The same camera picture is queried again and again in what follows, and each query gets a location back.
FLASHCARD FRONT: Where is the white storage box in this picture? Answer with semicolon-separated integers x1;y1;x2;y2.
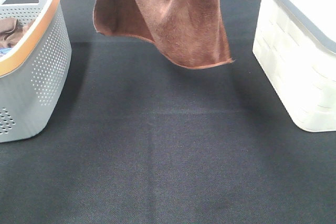
253;0;335;132

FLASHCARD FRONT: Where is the black table cloth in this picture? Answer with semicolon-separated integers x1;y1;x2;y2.
1;0;335;223

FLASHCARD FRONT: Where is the brown towel in basket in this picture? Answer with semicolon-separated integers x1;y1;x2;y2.
1;17;35;49

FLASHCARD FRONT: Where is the blue cloth in basket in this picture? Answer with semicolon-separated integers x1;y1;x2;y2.
0;48;11;57

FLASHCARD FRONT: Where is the grey perforated laundry basket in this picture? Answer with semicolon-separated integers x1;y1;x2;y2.
1;0;71;142

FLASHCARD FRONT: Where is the brown towel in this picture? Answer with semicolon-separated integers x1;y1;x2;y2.
93;0;232;69
1;17;35;49

